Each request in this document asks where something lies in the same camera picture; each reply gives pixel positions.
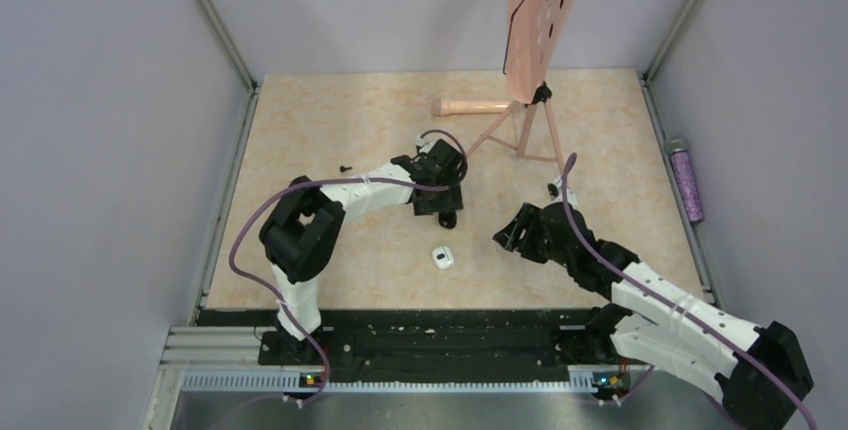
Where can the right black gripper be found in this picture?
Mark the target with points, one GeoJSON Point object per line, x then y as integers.
{"type": "Point", "coordinates": [511, 237]}

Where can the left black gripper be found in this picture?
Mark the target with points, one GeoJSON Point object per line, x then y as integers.
{"type": "Point", "coordinates": [449, 200]}

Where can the black earbud charging case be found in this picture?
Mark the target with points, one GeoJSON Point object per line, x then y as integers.
{"type": "Point", "coordinates": [448, 219]}

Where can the white earbud charging case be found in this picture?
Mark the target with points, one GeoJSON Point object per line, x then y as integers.
{"type": "Point", "coordinates": [443, 257]}

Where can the pink music stand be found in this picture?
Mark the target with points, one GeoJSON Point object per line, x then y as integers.
{"type": "Point", "coordinates": [534, 28]}

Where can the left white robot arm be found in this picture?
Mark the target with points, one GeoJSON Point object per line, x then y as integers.
{"type": "Point", "coordinates": [301, 232]}

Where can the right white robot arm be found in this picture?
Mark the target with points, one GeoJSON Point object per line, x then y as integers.
{"type": "Point", "coordinates": [757, 374]}

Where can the purple glitter bottle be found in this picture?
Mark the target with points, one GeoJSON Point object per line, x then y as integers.
{"type": "Point", "coordinates": [682, 167]}

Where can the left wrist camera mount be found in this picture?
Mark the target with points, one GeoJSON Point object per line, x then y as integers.
{"type": "Point", "coordinates": [422, 145]}

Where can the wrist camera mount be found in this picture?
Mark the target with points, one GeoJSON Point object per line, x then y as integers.
{"type": "Point", "coordinates": [422, 145]}
{"type": "Point", "coordinates": [558, 192]}

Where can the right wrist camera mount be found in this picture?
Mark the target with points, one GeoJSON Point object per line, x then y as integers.
{"type": "Point", "coordinates": [558, 192]}

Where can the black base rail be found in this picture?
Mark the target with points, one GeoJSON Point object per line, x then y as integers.
{"type": "Point", "coordinates": [436, 346]}

